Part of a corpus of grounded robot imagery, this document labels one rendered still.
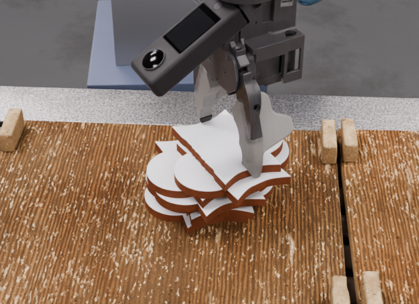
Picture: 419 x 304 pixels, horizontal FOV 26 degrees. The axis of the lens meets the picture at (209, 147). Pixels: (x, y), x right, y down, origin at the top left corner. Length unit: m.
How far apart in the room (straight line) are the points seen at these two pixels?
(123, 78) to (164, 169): 0.40
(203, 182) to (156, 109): 0.29
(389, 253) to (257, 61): 0.25
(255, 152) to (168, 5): 0.47
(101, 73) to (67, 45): 1.82
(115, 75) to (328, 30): 1.96
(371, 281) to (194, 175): 0.21
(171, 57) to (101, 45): 0.59
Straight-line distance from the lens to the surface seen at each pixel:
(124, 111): 1.22
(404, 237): 1.01
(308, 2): 1.29
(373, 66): 3.09
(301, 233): 1.00
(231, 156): 0.97
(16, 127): 1.13
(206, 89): 0.97
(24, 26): 3.34
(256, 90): 0.90
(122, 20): 1.36
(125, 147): 1.12
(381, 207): 1.04
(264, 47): 0.90
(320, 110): 1.22
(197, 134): 1.00
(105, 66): 1.40
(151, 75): 0.87
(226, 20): 0.87
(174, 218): 1.00
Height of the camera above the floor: 1.61
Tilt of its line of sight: 37 degrees down
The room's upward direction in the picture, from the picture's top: straight up
